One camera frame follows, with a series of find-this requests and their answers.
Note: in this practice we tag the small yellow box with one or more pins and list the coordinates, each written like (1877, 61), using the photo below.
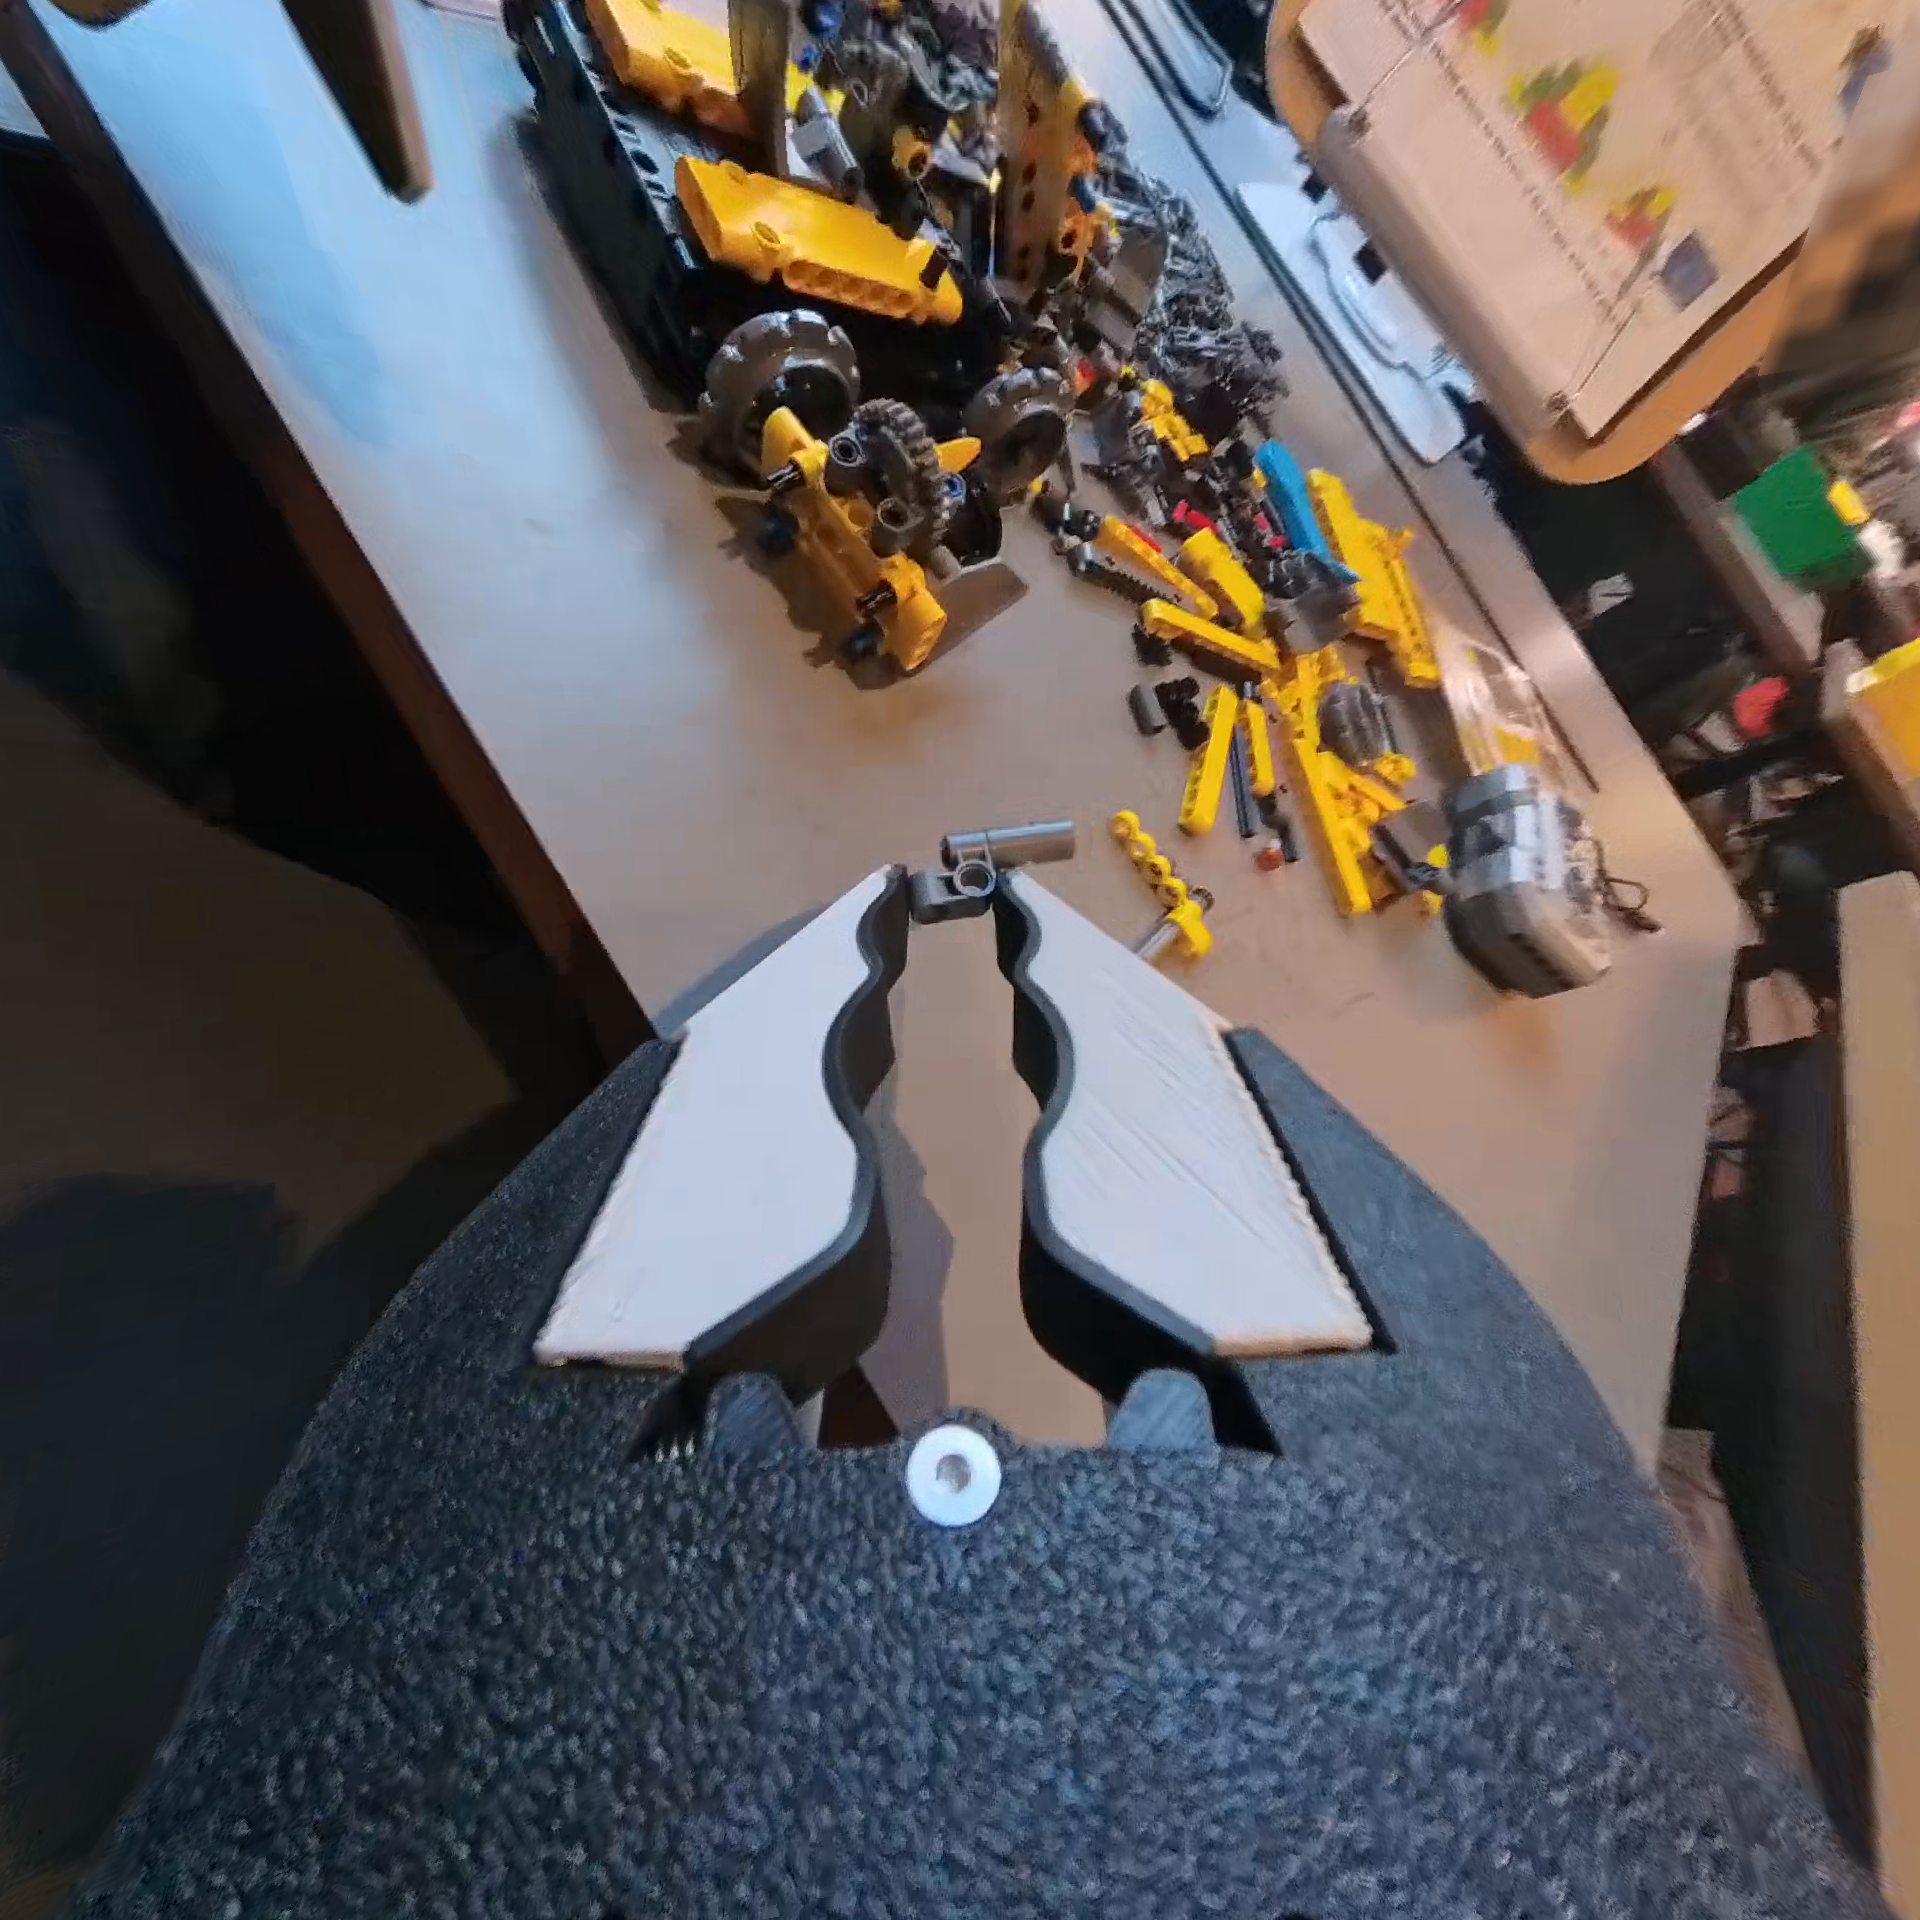
(1885, 717)

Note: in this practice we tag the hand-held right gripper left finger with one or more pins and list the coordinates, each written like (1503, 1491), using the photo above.
(720, 1188)

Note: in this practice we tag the pile of toy parts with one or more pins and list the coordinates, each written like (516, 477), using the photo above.
(1321, 602)

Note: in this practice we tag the small green box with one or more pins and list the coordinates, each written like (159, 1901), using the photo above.
(1795, 517)

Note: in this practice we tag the yellow black toy vehicle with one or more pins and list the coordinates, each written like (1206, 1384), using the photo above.
(781, 182)

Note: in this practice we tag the small yellow toy beam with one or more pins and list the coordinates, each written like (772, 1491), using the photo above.
(1165, 880)

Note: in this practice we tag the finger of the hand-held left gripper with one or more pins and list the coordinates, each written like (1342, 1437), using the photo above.
(361, 92)

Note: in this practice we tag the blue brick separator tool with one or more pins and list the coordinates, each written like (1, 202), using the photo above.
(1292, 498)

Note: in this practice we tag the small grey axle piece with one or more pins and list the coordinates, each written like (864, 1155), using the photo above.
(1027, 845)

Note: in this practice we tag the grey desk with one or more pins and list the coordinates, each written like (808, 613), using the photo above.
(601, 720)

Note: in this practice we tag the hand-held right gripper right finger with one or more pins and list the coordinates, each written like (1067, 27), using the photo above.
(1188, 1188)

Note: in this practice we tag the instruction sheet on wooden stand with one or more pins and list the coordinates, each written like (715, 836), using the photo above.
(1563, 182)

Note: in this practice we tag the grey toy battery box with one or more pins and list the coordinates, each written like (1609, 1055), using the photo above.
(1525, 872)

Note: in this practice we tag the yellow grey wheel assembly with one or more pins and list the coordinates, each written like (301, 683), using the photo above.
(856, 572)

